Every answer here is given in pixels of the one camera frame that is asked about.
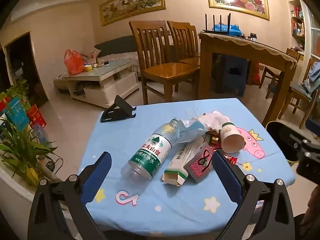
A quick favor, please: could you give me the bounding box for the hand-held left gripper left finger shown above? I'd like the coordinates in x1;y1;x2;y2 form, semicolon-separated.
27;151;113;240

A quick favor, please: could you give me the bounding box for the pile of clothes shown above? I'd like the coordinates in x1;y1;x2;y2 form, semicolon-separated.
300;61;320;100

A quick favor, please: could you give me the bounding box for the red gift box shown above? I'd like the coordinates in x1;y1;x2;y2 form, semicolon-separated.
26;104;47;129

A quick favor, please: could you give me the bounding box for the green white ointment box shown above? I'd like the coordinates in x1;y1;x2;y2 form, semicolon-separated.
161;137;213;186

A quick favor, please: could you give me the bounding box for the sofa with dark cushion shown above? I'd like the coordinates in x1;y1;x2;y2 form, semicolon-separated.
94;35;140;73

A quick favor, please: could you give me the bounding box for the red plastic bag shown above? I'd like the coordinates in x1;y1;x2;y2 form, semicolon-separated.
64;49;85;75

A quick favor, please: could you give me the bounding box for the gold framed horse painting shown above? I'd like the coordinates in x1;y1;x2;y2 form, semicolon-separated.
99;0;167;27

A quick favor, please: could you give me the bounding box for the white paper cup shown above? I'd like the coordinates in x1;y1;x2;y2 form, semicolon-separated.
219;121;245;153

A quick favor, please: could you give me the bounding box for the white framed glass door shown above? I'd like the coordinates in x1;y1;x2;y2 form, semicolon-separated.
310;12;320;63

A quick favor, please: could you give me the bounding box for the white tissue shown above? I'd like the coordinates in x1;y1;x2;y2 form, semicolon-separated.
195;110;232;133

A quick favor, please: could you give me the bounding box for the wooden dining table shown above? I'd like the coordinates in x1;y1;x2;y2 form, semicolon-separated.
199;31;298;128

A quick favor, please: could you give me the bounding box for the red bag under table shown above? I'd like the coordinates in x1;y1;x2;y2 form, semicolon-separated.
250;62;263;85

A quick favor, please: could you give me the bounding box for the wooden chair with cushion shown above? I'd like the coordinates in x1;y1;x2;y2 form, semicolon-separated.
277;59;320;129

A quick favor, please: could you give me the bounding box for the beige lace table cover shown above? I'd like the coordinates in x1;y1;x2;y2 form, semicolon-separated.
199;32;298;63

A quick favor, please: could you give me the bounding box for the blue cartoon printed tablecloth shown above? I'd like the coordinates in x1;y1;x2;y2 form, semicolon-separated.
79;98;297;232

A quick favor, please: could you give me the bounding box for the red packet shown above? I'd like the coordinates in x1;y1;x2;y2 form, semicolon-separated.
212;140;238;165

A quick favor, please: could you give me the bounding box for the white coffee table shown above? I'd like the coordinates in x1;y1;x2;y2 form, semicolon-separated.
54;59;140;108

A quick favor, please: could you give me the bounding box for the wooden slat back chair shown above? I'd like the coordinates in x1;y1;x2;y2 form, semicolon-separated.
129;20;200;104
167;20;200;65
259;48;302;99

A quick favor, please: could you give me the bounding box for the wall shelf with boxes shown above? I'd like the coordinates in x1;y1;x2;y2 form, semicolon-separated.
289;0;307;55

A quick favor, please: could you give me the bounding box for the black bin with yellow rim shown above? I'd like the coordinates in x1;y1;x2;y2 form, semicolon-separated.
266;121;304;164

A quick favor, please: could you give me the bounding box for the clear green label water bottle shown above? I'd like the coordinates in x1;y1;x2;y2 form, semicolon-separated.
121;118;179;180

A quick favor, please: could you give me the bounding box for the red patterned card box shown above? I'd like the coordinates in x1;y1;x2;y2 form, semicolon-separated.
184;142;215;182

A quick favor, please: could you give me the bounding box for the blue plastic bag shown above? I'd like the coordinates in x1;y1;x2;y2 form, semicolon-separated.
212;24;243;37

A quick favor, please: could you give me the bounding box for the green potted plant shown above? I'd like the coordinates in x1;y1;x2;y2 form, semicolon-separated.
0;80;63;185

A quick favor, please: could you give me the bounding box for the plastic and tissue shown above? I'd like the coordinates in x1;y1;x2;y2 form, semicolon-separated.
172;119;213;144

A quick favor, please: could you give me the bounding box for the black phone stand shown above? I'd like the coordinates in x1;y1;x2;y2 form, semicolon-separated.
100;95;137;123

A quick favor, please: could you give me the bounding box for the black router with antennas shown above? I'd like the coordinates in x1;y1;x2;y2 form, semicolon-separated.
202;14;232;34

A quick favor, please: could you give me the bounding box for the person's right forearm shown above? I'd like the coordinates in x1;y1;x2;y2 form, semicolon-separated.
299;184;320;240

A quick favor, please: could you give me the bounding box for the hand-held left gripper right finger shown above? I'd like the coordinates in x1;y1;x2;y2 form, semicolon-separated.
212;149;295;240

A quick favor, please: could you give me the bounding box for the blue gift box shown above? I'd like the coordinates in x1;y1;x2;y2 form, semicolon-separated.
0;97;30;130

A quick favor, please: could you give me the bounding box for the gold framed flower painting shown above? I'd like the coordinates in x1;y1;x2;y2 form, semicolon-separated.
205;0;270;21

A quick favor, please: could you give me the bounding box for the dark blue plastic stool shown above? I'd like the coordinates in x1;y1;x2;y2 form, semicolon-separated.
215;55;250;97

